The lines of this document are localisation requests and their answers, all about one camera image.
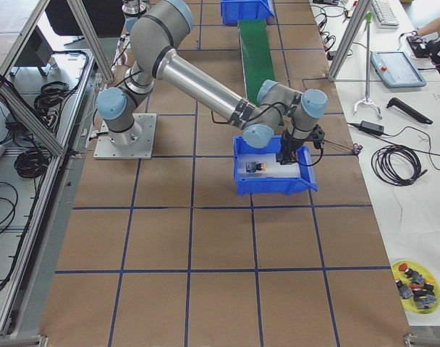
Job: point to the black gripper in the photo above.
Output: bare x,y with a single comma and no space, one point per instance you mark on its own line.
287,147

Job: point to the yellow push button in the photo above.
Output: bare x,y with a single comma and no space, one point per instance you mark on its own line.
252,167

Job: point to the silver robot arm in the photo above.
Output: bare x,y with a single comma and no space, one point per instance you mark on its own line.
154,40
134,8

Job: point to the pile of spare buttons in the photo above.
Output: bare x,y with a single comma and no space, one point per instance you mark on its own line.
416,291

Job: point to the person hand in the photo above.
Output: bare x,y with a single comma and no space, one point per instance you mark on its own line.
422,35

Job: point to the white foam pad right bin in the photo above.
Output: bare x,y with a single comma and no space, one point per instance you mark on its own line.
268,167

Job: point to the blue bin right side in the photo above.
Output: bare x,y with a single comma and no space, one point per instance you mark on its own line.
307,179

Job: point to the black power adapter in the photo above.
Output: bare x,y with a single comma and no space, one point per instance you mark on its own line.
371,128

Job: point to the green conveyor belt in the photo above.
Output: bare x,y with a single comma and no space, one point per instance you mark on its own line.
256,57

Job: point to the teach pendant tablet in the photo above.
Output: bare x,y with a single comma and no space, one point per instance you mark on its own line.
396,69

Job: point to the reacher grabber tool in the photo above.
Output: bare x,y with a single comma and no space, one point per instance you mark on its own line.
366,101

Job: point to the white keyboard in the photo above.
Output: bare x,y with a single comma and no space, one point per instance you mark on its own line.
384,14

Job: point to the black device on desk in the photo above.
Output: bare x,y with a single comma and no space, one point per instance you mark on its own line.
420,47

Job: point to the yellow plate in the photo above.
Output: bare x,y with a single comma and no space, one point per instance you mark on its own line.
427,273

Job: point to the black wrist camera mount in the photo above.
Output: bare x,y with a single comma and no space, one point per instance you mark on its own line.
317,137

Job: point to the black handle tool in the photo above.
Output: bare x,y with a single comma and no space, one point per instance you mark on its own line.
410,111

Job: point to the aluminium frame post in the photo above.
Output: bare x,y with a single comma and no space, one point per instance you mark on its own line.
347,39

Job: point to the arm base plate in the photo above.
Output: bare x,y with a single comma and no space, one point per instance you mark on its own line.
132,144

